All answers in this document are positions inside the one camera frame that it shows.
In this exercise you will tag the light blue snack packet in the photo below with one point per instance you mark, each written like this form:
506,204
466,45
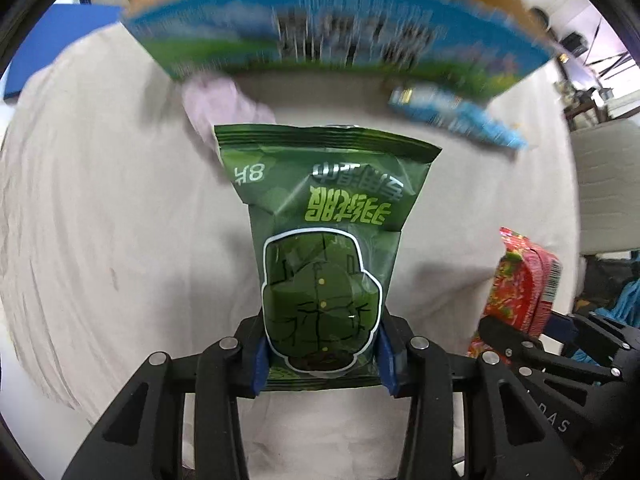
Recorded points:
450,110

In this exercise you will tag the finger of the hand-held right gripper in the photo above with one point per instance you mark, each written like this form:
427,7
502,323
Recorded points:
505,337
561,331

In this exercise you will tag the teal cloth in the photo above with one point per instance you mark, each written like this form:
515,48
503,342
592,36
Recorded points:
629,305

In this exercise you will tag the blue board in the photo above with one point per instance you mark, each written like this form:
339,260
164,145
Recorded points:
45,40

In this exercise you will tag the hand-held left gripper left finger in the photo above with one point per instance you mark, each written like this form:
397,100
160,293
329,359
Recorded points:
259,366

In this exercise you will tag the green snack packet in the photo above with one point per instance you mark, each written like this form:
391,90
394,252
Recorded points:
320,240

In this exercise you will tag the red snack packet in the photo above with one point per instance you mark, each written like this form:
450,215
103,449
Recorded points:
520,280

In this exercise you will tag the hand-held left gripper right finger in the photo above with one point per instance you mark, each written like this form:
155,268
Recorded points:
388,366

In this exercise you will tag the pink packet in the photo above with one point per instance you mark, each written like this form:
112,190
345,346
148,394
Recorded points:
220,110

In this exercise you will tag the large blue green printed packet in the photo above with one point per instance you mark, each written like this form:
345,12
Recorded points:
330,35

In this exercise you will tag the white blanket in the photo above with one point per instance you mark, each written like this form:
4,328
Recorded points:
125,220

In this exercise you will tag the white cushion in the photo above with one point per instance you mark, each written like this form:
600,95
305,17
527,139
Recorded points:
607,185

